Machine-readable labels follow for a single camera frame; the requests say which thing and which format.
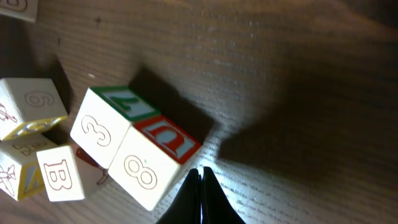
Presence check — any red U 8 wooden block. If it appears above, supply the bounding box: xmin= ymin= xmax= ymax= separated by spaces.
xmin=108 ymin=115 xmax=201 ymax=211

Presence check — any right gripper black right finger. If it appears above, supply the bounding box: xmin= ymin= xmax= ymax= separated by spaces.
xmin=201 ymin=167 xmax=245 ymax=224

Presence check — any green 4 wooden block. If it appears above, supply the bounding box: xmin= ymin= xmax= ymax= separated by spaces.
xmin=1 ymin=134 xmax=57 ymax=201

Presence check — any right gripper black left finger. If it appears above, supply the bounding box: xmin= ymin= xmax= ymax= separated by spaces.
xmin=156 ymin=169 xmax=201 ymax=224

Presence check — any green side wooden block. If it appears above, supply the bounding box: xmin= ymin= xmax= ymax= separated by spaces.
xmin=0 ymin=0 xmax=39 ymax=22

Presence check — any number 3 wooden block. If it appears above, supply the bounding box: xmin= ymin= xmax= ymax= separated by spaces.
xmin=70 ymin=86 xmax=160 ymax=169

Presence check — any letter B wooden block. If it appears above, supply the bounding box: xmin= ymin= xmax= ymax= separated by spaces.
xmin=36 ymin=143 xmax=110 ymax=203

